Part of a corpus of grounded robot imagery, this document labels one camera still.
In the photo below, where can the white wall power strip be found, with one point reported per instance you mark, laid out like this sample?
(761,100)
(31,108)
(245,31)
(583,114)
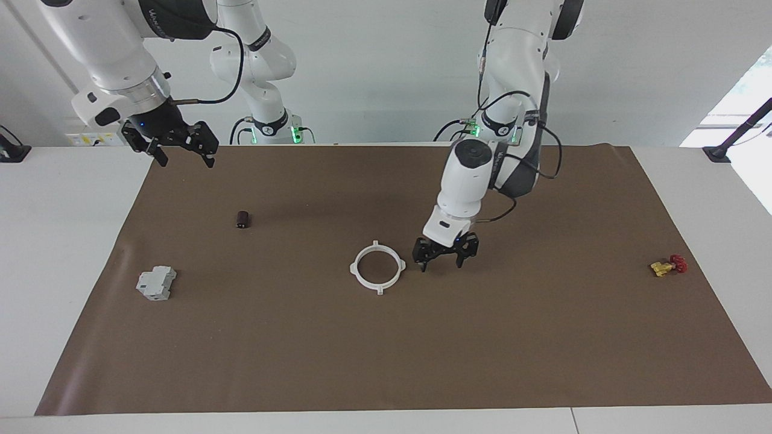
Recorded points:
(90,140)

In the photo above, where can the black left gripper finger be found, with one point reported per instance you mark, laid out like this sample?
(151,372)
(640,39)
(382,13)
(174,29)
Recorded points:
(423,253)
(467,250)

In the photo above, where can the grey circuit breaker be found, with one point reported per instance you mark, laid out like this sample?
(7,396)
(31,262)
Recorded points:
(155,283)

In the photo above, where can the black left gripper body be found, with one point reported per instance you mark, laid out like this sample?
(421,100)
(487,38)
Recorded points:
(449,250)

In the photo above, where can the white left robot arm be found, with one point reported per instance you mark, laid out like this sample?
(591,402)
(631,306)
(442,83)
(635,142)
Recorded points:
(464,187)

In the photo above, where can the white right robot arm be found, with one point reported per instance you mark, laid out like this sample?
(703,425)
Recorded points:
(108,54)

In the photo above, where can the black table clamp mount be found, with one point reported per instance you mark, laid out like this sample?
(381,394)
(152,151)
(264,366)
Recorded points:
(12,152)

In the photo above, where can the dark brown small cylinder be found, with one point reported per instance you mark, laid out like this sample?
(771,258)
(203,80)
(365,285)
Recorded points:
(243,220)

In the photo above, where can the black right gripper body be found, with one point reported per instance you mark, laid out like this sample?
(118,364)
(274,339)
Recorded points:
(160,123)

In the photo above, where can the black stand with pole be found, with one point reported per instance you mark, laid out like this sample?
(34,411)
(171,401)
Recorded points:
(718,154)

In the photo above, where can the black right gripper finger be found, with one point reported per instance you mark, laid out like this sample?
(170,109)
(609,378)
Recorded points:
(205,138)
(142,143)

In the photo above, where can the brown table mat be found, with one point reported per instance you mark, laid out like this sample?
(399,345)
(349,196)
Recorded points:
(386,349)

